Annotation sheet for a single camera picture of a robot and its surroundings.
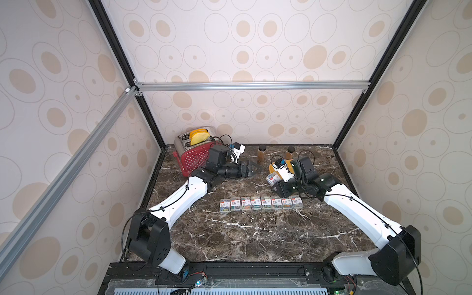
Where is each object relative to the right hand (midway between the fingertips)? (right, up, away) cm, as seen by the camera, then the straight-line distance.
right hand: (275, 187), depth 79 cm
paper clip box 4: (-12, -10, +13) cm, 20 cm away
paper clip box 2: (-23, -11, +12) cm, 28 cm away
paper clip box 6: (+3, -10, +13) cm, 16 cm away
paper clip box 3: (-18, -10, +13) cm, 24 cm away
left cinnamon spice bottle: (-2, +15, +32) cm, 35 cm away
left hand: (-7, +8, -6) cm, 12 cm away
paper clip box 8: (+13, -9, +13) cm, 21 cm away
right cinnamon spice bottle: (+14, +18, +25) cm, 34 cm away
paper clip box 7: (+9, -10, +13) cm, 18 cm away
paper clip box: (-1, +4, -2) cm, 5 cm away
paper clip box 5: (-2, -9, +13) cm, 16 cm away
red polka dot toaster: (-41, +13, +15) cm, 46 cm away
